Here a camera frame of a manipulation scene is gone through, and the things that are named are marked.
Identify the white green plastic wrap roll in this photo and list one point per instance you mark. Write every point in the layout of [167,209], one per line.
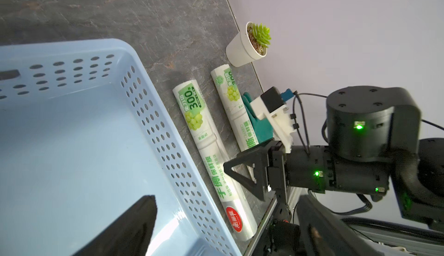
[213,153]
[234,107]

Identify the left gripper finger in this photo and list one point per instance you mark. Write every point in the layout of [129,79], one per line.
[129,235]

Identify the light blue plastic basket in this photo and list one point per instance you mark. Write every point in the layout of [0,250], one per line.
[84,136]

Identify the teal rubber glove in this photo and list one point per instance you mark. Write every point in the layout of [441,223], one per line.
[262,128]

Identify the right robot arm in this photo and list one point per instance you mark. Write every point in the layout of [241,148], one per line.
[374,171]

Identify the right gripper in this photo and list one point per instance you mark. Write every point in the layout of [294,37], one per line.
[269,164]

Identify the small potted succulent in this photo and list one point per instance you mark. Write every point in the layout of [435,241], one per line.
[250,44]

